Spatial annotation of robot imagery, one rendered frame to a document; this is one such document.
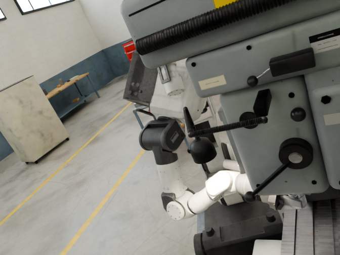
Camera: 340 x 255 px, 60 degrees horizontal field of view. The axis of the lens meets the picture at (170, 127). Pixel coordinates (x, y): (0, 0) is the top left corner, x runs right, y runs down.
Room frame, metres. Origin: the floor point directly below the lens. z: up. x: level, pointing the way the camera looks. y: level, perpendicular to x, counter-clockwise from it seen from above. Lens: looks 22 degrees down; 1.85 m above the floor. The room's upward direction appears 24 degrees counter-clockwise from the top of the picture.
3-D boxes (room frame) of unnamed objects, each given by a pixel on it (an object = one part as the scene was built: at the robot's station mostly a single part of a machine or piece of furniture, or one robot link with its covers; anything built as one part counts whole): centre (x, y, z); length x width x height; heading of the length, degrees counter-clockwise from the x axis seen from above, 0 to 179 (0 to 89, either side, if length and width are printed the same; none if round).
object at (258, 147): (0.67, -0.25, 1.47); 0.21 x 0.19 x 0.32; 147
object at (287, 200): (0.65, -0.22, 1.23); 0.06 x 0.02 x 0.03; 34
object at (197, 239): (1.37, 0.12, 0.50); 0.20 x 0.05 x 0.20; 165
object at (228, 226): (1.54, -0.19, 0.59); 0.64 x 0.52 x 0.33; 165
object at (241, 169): (0.73, -0.16, 1.45); 0.04 x 0.04 x 0.21; 57
